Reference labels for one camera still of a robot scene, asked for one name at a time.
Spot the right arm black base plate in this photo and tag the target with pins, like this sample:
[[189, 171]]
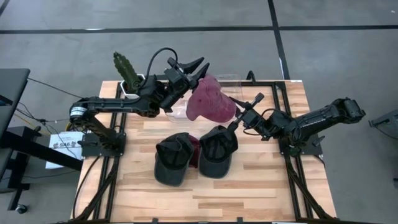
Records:
[[311, 149]]

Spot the clear plastic bin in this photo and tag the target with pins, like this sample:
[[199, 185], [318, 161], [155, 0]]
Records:
[[230, 81]]

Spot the dark grey baseball cap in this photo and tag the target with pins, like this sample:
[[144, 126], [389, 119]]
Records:
[[172, 155], [217, 149]]

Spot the white printed paper sheet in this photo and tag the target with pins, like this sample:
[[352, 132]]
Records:
[[62, 146]]

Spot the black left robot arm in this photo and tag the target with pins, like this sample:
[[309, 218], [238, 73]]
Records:
[[109, 104]]

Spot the green cactus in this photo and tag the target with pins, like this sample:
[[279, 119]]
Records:
[[126, 70]]

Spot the black caster wheel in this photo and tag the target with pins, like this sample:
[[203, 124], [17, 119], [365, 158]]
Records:
[[21, 208]]

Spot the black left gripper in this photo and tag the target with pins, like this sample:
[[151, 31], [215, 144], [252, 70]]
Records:
[[177, 84]]

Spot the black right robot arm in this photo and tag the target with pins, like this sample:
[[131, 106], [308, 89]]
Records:
[[323, 116]]

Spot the white plant pot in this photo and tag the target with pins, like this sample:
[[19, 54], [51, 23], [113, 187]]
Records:
[[123, 90]]

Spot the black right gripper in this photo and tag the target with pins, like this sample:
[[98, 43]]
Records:
[[253, 118]]

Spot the grey chair base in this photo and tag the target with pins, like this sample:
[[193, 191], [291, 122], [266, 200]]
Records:
[[385, 123]]

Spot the red baseball cap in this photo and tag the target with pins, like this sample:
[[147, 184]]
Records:
[[195, 152], [211, 102]]

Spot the black metal stand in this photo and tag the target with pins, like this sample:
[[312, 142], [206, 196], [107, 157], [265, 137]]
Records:
[[31, 146]]

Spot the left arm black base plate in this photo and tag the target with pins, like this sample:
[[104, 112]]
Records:
[[102, 149]]

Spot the black aluminium table frame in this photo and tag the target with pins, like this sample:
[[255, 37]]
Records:
[[267, 83]]

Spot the grey desk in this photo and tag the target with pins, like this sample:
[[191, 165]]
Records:
[[12, 93]]

